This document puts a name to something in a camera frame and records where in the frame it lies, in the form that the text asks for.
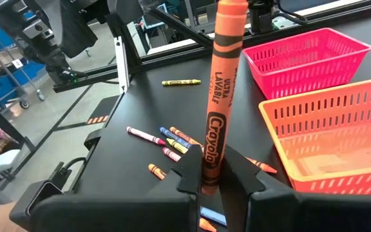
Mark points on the pink-red plastic basket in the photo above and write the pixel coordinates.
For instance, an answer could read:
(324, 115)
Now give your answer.
(304, 64)

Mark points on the yellow crayon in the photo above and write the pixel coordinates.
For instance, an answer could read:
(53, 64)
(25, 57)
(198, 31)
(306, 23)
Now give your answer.
(176, 145)
(181, 82)

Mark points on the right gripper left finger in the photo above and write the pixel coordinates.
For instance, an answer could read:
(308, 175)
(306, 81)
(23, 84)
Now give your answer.
(192, 174)

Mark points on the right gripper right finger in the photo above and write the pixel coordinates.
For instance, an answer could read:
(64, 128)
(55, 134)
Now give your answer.
(237, 180)

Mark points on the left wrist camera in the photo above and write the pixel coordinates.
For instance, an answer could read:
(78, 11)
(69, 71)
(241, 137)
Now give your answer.
(37, 29)

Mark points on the orange plastic basket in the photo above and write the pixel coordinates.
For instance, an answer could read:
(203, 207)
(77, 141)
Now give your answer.
(333, 151)

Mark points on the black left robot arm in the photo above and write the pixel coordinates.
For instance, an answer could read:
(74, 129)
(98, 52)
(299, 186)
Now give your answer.
(76, 29)

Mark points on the black hazard striped mat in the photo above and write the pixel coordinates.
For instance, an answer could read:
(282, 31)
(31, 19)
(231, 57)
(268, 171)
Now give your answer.
(103, 111)

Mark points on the grey metal upright bar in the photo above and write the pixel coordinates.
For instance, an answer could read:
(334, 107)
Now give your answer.
(121, 64)

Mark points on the cart with blue bins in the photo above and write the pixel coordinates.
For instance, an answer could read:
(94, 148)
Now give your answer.
(27, 69)

